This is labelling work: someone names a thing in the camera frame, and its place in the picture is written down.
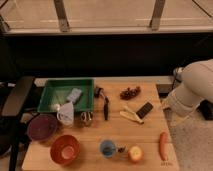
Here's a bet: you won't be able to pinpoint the orange red bowl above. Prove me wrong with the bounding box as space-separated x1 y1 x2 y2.
50 135 80 166

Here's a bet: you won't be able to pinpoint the dark purple bowl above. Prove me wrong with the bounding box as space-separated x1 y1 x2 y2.
27 114 58 141

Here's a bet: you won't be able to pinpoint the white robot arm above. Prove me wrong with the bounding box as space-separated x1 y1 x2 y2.
162 59 213 117

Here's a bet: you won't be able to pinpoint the green plastic tray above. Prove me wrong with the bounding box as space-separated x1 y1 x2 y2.
37 79 94 113

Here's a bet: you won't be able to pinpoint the dark red grapes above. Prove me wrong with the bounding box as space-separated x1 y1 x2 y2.
120 86 141 100

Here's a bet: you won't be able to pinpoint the blue sponge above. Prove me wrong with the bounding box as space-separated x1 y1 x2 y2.
67 88 82 104

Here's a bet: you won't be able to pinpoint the small metal cup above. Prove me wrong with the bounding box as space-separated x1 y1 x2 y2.
80 111 93 126

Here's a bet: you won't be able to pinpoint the yellow banana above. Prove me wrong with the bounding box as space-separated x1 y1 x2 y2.
120 106 144 124

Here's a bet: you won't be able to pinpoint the black rectangular block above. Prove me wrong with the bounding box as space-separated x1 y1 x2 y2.
136 102 153 119

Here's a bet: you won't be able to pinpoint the white measuring cup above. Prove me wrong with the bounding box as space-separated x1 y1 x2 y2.
57 102 74 127

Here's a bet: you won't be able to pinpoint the blue cup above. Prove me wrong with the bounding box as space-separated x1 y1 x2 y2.
99 140 116 158

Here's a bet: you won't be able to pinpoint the small dark object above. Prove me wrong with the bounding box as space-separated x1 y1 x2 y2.
117 146 126 153

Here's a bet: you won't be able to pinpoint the metal bowl on shelf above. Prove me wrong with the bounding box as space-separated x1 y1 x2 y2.
173 67 183 82

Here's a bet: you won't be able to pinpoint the red yellow apple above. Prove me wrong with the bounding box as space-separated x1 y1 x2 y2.
128 145 144 163

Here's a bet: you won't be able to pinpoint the orange carrot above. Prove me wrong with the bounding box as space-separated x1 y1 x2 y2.
159 132 168 161

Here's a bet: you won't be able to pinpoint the black chair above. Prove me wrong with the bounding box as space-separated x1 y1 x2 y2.
0 76 35 171

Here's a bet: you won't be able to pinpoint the black handled tool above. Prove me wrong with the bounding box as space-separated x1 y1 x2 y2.
94 86 109 120

